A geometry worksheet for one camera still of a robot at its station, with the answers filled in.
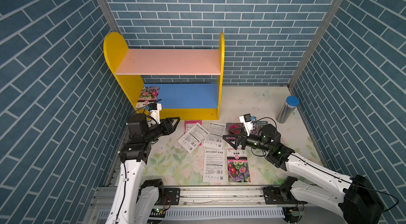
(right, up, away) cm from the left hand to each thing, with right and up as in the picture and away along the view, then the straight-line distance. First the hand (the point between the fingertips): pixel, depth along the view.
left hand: (180, 119), depth 72 cm
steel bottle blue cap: (+58, +3, +19) cm, 61 cm away
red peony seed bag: (+28, -7, +24) cm, 38 cm away
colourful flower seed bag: (+28, -26, +11) cm, 40 cm away
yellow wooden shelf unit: (-7, +21, +51) cm, 55 cm away
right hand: (+22, -7, -1) cm, 23 cm away
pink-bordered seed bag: (0, -6, +27) cm, 28 cm away
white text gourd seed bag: (+17, -14, +19) cm, 29 cm away
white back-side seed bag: (+16, -26, +11) cm, 32 cm away
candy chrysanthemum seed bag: (-25, +12, +24) cm, 37 cm away
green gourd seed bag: (+3, -13, +21) cm, 25 cm away
